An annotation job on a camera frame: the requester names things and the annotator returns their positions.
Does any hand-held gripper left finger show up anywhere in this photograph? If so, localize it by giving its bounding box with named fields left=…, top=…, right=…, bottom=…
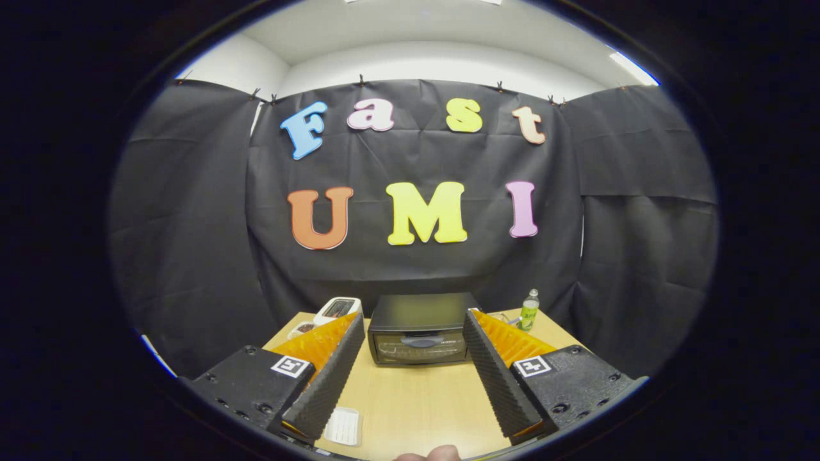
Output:
left=183, top=312, right=366, bottom=444

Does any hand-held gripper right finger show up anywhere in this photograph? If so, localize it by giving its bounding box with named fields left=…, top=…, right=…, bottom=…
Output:
left=463, top=309, right=648, bottom=446

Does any black toaster oven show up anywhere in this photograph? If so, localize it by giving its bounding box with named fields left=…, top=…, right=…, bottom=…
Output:
left=367, top=293, right=481, bottom=366

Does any white pop-up toaster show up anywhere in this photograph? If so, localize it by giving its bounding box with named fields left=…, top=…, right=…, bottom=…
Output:
left=313, top=296, right=363, bottom=327

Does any white rectangular tray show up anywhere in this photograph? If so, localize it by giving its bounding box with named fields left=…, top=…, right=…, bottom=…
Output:
left=322, top=406, right=363, bottom=447

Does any green label plastic bottle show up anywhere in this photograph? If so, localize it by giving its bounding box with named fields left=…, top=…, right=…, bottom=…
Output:
left=518, top=288, right=541, bottom=332

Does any ceiling light panel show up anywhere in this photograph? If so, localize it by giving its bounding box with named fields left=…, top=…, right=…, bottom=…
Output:
left=609, top=51, right=660, bottom=87

